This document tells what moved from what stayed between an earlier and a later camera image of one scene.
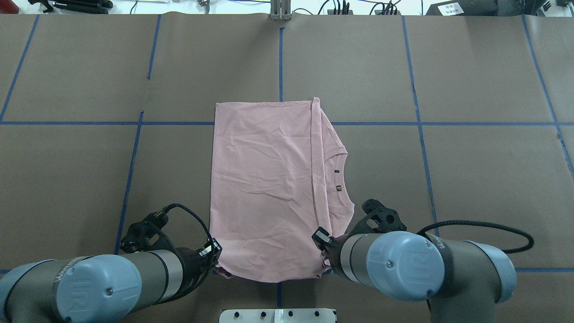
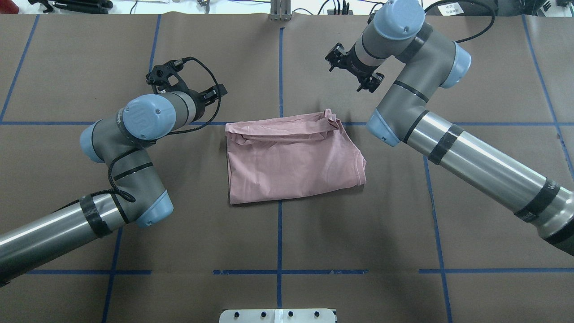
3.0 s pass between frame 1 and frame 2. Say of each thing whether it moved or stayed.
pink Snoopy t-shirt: moved
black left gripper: moved
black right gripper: moved
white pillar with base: stayed
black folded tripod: stayed
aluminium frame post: stayed
